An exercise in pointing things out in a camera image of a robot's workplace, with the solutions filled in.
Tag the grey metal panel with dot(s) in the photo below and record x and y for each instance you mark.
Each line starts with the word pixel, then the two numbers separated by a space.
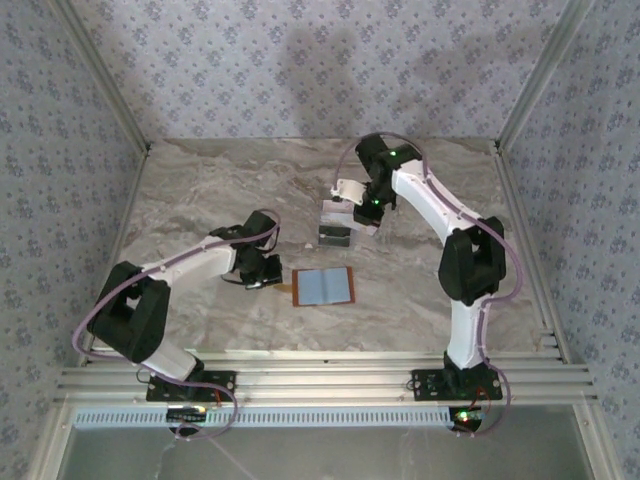
pixel 350 455

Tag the aluminium corner post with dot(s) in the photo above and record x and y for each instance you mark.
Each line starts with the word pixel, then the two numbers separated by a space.
pixel 100 75
pixel 545 75

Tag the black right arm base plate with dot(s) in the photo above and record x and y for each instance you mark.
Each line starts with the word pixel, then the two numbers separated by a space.
pixel 430 392

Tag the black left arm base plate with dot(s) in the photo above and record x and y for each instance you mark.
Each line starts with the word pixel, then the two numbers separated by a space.
pixel 155 392

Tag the black controller board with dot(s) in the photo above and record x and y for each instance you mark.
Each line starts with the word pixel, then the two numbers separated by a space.
pixel 467 416
pixel 187 415

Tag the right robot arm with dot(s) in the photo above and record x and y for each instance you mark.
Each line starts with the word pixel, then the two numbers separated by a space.
pixel 472 265

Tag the aluminium front rail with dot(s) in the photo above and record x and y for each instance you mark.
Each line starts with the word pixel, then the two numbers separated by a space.
pixel 325 357
pixel 325 376
pixel 325 395

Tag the aluminium lower post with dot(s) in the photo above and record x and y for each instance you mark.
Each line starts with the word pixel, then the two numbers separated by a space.
pixel 595 445
pixel 52 445

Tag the aluminium side rail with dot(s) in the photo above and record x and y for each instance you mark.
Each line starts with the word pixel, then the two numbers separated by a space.
pixel 532 250
pixel 115 240

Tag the pale pink credit card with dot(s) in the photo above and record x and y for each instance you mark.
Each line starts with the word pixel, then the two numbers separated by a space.
pixel 337 214

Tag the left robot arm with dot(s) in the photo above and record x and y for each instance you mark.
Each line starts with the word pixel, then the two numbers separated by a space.
pixel 130 315

